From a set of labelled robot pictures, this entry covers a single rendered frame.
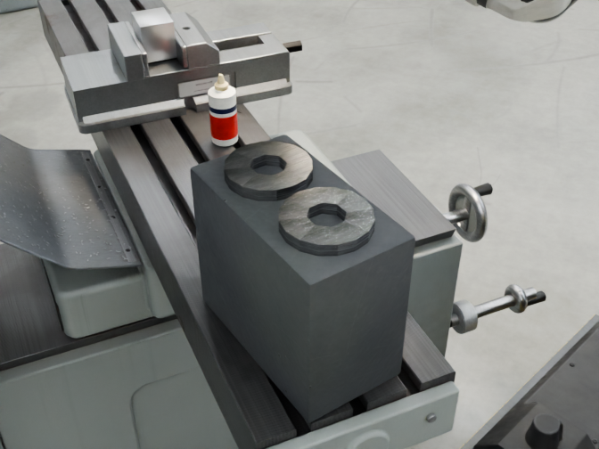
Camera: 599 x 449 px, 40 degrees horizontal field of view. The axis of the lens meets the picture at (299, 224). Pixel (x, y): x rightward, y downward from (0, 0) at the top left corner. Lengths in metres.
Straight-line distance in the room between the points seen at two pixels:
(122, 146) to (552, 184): 1.85
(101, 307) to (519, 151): 2.04
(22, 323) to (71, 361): 0.10
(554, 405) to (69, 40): 1.05
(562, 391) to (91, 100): 0.84
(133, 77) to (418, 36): 2.56
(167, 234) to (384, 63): 2.50
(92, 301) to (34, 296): 0.16
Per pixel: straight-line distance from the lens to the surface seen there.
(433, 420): 0.90
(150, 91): 1.30
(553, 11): 1.07
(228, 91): 1.20
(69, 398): 1.30
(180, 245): 1.05
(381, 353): 0.84
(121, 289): 1.19
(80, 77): 1.32
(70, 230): 1.20
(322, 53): 3.55
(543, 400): 1.32
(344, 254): 0.74
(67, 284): 1.19
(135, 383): 1.31
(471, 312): 1.55
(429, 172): 2.81
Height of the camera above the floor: 1.56
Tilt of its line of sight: 38 degrees down
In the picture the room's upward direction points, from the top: straight up
